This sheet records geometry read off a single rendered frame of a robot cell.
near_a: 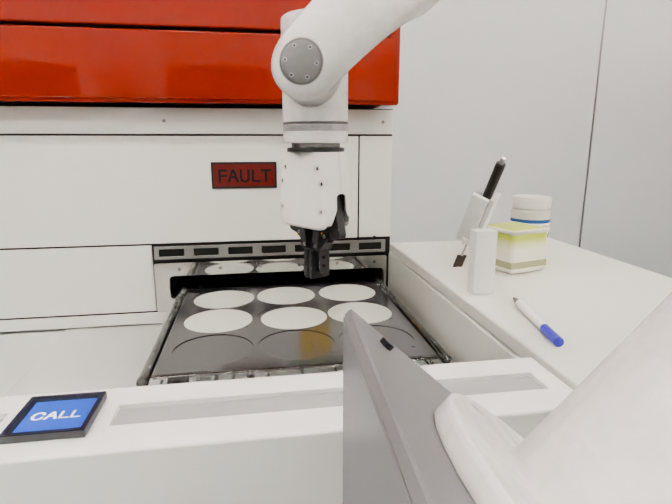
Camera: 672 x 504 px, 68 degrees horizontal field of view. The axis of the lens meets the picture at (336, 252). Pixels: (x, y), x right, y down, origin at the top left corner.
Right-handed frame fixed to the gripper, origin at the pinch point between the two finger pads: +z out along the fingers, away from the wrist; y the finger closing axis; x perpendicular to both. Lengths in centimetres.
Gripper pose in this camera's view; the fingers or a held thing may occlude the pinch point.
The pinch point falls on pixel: (316, 262)
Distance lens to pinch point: 68.8
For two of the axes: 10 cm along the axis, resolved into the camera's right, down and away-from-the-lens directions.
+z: 0.0, 9.8, 2.2
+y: 6.6, 1.6, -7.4
